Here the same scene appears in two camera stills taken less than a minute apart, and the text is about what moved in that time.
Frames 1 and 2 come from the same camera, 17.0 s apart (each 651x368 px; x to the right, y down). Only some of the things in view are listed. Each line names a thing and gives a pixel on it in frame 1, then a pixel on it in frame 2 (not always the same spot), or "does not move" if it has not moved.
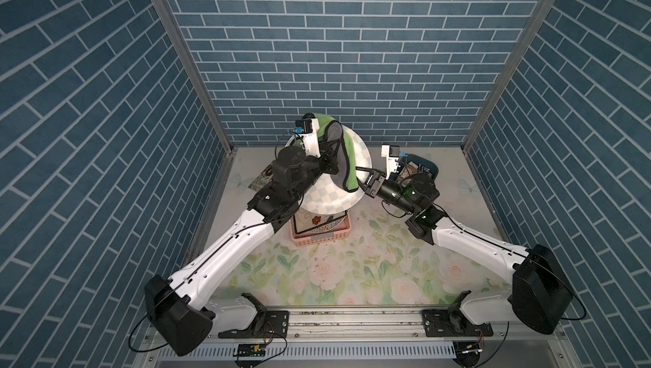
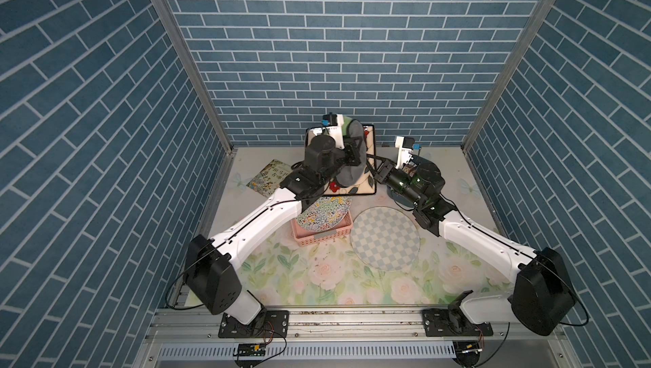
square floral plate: [308, 222] → [368, 184]
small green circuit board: [250, 350] does not move
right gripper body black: [375, 189] → [390, 176]
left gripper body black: [323, 164] → [348, 158]
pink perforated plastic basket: [314, 238] does not move
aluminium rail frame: [367, 337] does not move
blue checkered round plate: [324, 196] → [385, 238]
